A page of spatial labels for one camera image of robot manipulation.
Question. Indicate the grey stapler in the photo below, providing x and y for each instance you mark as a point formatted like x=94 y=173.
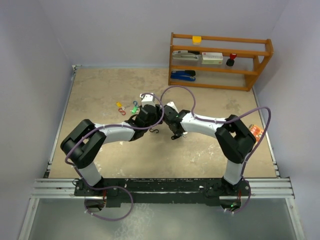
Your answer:
x=186 y=55

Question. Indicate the red S carabiner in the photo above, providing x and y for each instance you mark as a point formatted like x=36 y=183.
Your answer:
x=122 y=111

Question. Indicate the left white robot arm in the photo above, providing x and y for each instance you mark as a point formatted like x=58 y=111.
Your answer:
x=82 y=145

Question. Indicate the blue stapler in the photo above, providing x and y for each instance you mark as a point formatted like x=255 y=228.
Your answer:
x=184 y=75

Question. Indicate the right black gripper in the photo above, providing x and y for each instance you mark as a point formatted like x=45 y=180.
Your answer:
x=178 y=133

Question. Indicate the orange packet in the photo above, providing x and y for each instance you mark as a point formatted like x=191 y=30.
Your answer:
x=256 y=131

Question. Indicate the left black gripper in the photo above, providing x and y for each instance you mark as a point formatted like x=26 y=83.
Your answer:
x=157 y=120

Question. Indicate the white cardboard box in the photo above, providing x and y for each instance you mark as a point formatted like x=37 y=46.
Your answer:
x=212 y=58

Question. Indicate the yellow lid jar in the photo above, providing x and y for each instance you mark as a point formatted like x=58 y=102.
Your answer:
x=196 y=40

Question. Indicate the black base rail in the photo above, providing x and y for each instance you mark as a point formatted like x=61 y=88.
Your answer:
x=208 y=191

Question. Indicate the black S carabiner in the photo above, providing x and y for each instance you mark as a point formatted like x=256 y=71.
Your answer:
x=154 y=130

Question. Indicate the red black stamp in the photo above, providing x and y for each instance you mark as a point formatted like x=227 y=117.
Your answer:
x=231 y=61

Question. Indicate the green key tag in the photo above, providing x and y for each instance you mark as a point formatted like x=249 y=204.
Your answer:
x=134 y=110

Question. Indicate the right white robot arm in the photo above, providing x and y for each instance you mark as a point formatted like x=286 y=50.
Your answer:
x=235 y=139

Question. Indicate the wooden shelf rack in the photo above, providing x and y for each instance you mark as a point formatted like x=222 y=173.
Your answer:
x=253 y=55

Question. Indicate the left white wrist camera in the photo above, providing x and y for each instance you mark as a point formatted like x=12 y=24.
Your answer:
x=147 y=99

